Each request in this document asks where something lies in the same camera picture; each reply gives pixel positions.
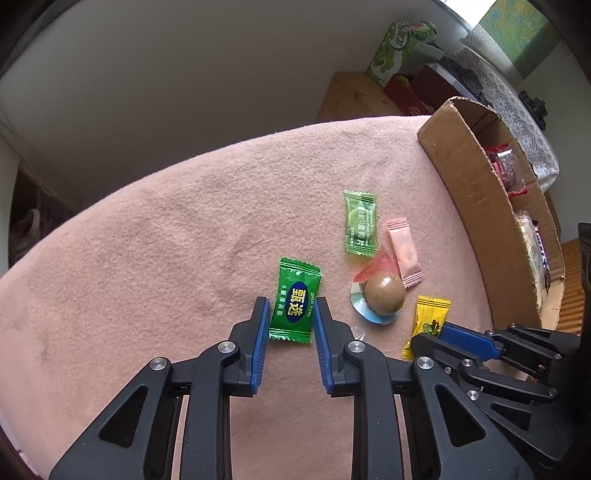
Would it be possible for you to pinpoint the green printed gift bag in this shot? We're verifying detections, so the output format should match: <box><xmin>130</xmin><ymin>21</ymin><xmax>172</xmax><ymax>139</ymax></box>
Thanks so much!
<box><xmin>367</xmin><ymin>21</ymin><xmax>437</xmax><ymax>87</ymax></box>

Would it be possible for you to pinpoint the black camera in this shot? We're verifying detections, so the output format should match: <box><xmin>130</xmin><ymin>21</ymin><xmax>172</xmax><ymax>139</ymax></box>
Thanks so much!
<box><xmin>519</xmin><ymin>90</ymin><xmax>548</xmax><ymax>132</ymax></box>

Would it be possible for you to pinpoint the dark green candy packet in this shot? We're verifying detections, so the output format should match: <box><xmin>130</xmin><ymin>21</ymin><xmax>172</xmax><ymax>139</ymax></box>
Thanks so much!
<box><xmin>270</xmin><ymin>257</ymin><xmax>322</xmax><ymax>344</ymax></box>

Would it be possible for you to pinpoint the pink candy packet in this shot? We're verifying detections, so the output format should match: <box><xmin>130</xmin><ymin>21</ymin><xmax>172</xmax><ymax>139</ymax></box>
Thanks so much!
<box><xmin>387</xmin><ymin>217</ymin><xmax>424</xmax><ymax>289</ymax></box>

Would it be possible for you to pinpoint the light green candy packet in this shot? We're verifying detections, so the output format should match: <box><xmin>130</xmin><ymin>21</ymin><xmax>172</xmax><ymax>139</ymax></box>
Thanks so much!
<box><xmin>344</xmin><ymin>190</ymin><xmax>379</xmax><ymax>257</ymax></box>

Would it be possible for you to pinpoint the white lace table cover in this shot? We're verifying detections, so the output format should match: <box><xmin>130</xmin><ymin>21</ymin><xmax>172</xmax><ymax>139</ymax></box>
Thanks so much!
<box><xmin>457</xmin><ymin>25</ymin><xmax>560</xmax><ymax>193</ymax></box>

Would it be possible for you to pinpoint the yellow candy packet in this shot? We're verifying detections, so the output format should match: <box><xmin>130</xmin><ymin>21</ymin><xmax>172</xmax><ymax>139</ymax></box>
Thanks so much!
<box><xmin>402</xmin><ymin>295</ymin><xmax>452</xmax><ymax>361</ymax></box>

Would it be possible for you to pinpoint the landscape wall painting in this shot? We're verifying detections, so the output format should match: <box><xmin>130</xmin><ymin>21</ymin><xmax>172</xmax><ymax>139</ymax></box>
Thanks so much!
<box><xmin>478</xmin><ymin>0</ymin><xmax>560</xmax><ymax>81</ymax></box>

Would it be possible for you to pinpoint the dark red shoe box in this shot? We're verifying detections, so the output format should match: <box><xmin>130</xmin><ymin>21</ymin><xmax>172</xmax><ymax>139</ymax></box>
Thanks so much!
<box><xmin>384</xmin><ymin>62</ymin><xmax>477</xmax><ymax>116</ymax></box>

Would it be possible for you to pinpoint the pink table cloth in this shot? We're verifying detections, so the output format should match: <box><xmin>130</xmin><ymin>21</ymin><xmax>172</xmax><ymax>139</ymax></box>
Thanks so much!
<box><xmin>0</xmin><ymin>115</ymin><xmax>495</xmax><ymax>480</ymax></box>

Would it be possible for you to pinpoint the brown cardboard box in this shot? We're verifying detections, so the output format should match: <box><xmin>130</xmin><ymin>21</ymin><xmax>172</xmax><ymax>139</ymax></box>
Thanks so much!
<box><xmin>417</xmin><ymin>97</ymin><xmax>565</xmax><ymax>330</ymax></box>

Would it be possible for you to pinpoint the packaged braised egg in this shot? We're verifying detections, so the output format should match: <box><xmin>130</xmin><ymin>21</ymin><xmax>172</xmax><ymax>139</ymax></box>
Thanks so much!
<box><xmin>349</xmin><ymin>247</ymin><xmax>406</xmax><ymax>325</ymax></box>

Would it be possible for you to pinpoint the red clear snack bag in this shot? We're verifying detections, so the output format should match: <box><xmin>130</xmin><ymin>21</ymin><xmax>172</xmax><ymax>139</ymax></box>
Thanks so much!
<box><xmin>485</xmin><ymin>144</ymin><xmax>528</xmax><ymax>198</ymax></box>

